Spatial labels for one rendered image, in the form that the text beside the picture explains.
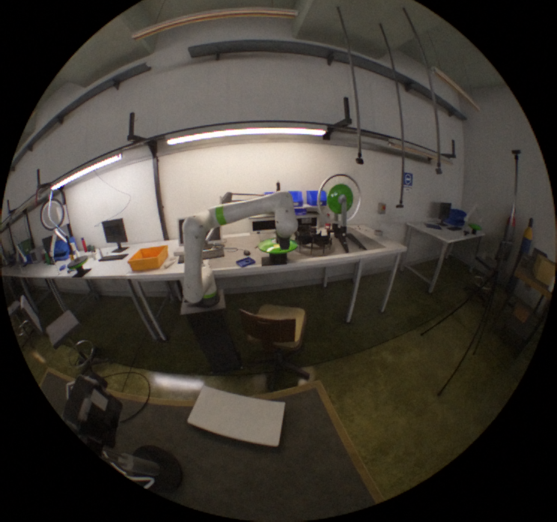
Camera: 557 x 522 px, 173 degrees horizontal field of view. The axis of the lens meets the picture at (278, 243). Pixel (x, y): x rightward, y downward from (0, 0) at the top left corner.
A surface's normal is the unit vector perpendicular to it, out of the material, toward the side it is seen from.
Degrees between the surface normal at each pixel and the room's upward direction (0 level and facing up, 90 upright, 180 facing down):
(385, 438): 0
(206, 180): 90
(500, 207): 90
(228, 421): 0
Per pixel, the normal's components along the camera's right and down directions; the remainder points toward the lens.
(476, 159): -0.99, 0.09
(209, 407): -0.04, -0.93
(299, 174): 0.16, 0.35
